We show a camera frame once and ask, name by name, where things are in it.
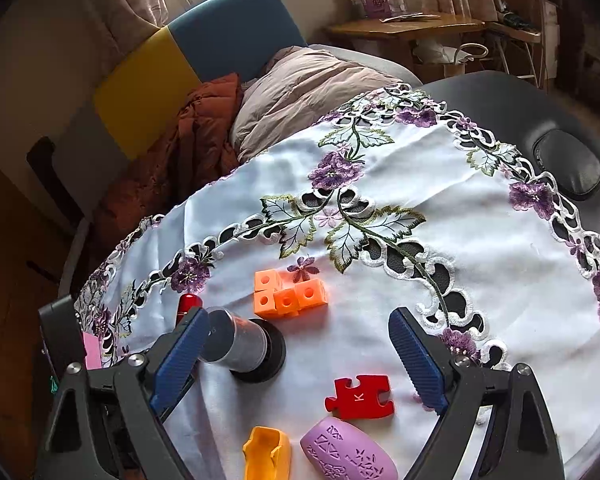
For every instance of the clear jar with black lid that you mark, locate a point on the clear jar with black lid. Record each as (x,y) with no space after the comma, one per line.
(240,345)

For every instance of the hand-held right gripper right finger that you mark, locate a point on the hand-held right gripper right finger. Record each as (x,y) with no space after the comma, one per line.
(420,365)

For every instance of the cluttered wooden shelf rack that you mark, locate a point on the cluttered wooden shelf rack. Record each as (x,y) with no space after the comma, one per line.
(520,32)

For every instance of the white plastic bag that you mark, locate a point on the white plastic bag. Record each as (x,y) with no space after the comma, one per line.
(432,52)

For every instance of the wooden desk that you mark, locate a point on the wooden desk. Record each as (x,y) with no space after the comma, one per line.
(405,27)

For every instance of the orange plastic toy car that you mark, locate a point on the orange plastic toy car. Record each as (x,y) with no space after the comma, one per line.
(265,460)

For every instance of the black leather cushion pad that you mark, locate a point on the black leather cushion pad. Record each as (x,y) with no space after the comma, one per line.
(567,160)

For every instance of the purple embossed oval toy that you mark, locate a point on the purple embossed oval toy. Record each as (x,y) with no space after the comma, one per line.
(345,452)

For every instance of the purple gift box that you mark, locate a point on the purple gift box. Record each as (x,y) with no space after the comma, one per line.
(380,5)

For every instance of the pink cardboard box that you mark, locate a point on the pink cardboard box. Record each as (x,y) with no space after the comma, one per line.
(91,350)

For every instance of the red cylinder toy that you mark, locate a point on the red cylinder toy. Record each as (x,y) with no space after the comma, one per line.
(189,304)

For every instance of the white embroidered floral tablecloth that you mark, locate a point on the white embroidered floral tablecloth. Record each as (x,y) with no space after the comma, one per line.
(430,200)

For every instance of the rust quilted jacket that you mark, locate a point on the rust quilted jacket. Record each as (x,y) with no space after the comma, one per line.
(180,160)

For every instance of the white papers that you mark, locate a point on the white papers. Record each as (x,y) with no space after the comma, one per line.
(410,17)

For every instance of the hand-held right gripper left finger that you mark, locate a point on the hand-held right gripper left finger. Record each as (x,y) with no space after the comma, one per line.
(180,360)

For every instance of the red puzzle piece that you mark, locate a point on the red puzzle piece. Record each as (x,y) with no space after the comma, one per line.
(360,400)

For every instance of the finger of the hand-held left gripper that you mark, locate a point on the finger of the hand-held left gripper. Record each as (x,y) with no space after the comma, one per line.
(60,335)

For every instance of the orange linked cubes block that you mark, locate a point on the orange linked cubes block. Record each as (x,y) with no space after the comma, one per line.
(290,300)

